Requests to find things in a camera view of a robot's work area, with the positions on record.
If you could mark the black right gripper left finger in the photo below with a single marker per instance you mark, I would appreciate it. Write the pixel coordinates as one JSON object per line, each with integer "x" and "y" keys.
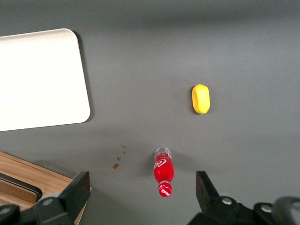
{"x": 77, "y": 189}

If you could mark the cream rectangular tray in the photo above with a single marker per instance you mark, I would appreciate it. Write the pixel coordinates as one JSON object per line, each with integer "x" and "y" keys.
{"x": 35, "y": 82}

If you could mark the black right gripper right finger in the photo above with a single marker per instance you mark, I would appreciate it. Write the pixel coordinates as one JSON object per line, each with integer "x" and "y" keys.
{"x": 206, "y": 192}

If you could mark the red coke bottle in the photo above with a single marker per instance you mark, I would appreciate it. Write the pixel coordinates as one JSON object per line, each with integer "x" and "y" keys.
{"x": 163, "y": 171}

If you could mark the yellow lemon toy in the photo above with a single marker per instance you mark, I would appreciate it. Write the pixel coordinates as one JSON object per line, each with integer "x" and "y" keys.
{"x": 201, "y": 99}

